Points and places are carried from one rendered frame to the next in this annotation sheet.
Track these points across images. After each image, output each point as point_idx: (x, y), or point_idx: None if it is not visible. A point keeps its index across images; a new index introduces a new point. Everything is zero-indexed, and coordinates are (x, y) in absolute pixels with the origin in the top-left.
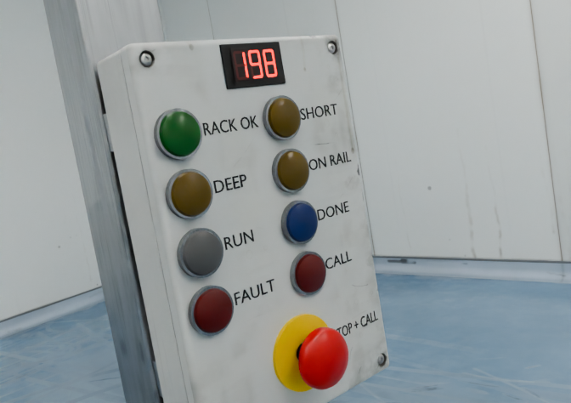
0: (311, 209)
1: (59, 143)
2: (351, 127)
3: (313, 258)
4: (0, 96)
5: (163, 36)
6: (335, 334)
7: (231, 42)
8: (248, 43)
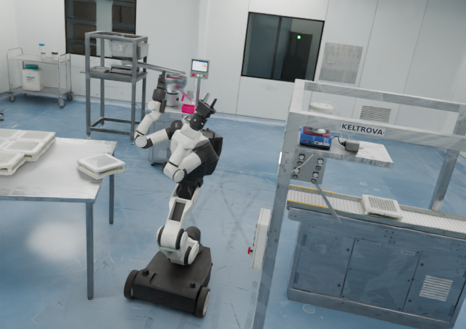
0: (254, 237)
1: None
2: (255, 235)
3: (253, 242)
4: None
5: (272, 212)
6: (248, 248)
7: (259, 214)
8: (259, 215)
